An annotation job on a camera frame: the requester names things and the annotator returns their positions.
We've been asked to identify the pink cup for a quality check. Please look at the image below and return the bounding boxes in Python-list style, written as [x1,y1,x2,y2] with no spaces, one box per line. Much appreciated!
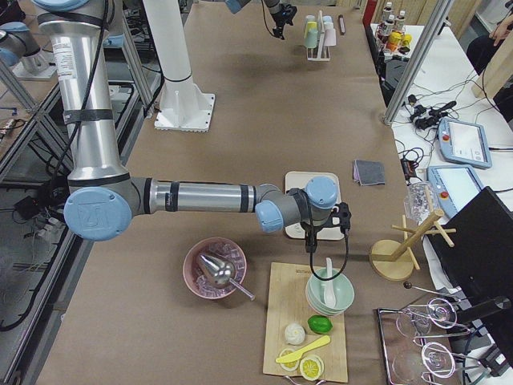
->
[323,28,337,47]

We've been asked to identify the white wire cup rack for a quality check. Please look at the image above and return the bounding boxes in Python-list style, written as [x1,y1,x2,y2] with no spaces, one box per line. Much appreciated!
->
[304,10,330,62]

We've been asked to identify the white ceramic spoon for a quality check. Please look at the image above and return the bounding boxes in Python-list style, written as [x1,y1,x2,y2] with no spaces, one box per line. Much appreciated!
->
[323,257,337,308]

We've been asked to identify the black monitor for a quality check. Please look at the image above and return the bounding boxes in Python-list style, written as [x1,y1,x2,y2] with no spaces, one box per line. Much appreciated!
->
[430,187,512,304]

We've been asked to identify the green lime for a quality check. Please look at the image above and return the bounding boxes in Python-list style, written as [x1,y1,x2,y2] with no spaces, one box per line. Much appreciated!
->
[307,314,333,334]

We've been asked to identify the green stacked bowls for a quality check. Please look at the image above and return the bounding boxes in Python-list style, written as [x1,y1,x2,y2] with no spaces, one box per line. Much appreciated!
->
[305,274,355,317]

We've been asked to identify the lemon slice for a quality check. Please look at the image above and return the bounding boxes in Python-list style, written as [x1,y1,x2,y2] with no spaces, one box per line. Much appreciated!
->
[299,355,324,381]
[278,348,301,373]

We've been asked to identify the blue teach pendant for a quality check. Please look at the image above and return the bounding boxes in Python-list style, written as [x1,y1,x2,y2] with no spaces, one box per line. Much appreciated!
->
[426,164,483,219]
[438,117,492,169]

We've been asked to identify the green cup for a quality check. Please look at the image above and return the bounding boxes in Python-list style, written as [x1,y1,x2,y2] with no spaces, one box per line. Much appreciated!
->
[304,26,318,49]

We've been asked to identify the yellow plastic knife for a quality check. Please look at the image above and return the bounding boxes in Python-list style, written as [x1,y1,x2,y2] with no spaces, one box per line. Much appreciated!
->
[275,335,331,363]

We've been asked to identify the aluminium frame post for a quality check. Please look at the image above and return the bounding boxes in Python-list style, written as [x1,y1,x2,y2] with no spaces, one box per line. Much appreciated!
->
[383,0,454,126]

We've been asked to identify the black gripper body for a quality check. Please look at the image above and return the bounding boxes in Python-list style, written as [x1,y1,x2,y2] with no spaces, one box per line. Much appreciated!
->
[273,4,295,29]
[303,224,318,245]

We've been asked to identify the black wire glass rack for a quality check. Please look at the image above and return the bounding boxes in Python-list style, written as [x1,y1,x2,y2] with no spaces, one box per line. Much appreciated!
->
[374,282,502,385]

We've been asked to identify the pink bowl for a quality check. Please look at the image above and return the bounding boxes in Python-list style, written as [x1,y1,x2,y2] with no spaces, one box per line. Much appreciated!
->
[183,237,247,300]

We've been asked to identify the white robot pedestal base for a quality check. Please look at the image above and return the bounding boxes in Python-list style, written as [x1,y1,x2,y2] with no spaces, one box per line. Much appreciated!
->
[143,1,215,132]

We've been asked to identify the wooden cutting board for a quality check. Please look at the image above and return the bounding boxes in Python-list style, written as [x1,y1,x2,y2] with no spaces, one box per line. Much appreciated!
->
[263,262,349,383]

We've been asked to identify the grey folded cloth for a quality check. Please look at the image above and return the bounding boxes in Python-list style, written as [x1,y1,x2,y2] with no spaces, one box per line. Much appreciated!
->
[353,160,386,186]

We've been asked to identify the white steamed bun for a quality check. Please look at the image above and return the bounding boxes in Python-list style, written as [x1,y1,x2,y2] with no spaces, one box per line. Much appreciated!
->
[284,322,306,346]

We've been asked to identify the cream rabbit tray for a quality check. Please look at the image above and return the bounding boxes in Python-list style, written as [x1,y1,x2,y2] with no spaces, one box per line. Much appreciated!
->
[284,171,342,241]

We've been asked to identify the wooden mug tree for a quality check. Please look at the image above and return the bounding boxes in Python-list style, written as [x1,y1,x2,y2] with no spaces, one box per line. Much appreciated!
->
[370,182,456,282]

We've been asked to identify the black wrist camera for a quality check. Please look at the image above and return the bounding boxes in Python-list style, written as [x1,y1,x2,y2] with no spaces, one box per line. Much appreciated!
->
[337,202,352,234]

